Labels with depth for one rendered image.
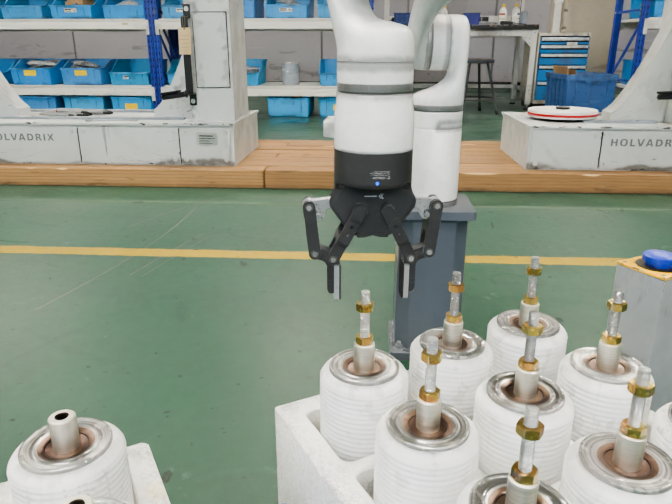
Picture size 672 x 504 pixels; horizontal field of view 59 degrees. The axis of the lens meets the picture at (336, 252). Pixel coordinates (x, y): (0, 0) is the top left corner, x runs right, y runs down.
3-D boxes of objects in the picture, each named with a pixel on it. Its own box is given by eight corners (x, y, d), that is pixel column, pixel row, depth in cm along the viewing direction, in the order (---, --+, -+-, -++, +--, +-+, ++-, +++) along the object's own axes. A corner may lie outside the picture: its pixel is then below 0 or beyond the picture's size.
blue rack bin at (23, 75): (40, 81, 566) (36, 58, 559) (79, 81, 563) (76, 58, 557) (10, 85, 518) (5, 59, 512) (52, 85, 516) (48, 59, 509)
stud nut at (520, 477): (542, 482, 43) (543, 473, 43) (523, 489, 43) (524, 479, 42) (524, 466, 45) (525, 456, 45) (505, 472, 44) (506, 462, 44)
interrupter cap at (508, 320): (491, 313, 78) (491, 308, 78) (549, 314, 78) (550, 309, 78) (502, 339, 71) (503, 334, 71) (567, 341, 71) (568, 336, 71)
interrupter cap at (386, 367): (332, 390, 61) (332, 384, 61) (326, 354, 68) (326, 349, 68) (405, 386, 62) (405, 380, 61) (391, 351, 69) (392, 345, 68)
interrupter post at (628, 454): (610, 470, 49) (616, 437, 48) (610, 453, 51) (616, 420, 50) (642, 478, 48) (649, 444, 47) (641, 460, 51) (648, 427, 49)
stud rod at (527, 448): (531, 497, 44) (543, 409, 42) (520, 501, 44) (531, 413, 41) (522, 488, 45) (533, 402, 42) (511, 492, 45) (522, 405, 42)
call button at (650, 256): (633, 266, 77) (636, 251, 77) (653, 261, 79) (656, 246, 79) (661, 276, 74) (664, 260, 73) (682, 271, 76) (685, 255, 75)
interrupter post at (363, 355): (354, 376, 63) (354, 348, 62) (351, 364, 66) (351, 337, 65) (376, 374, 64) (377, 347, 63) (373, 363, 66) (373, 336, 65)
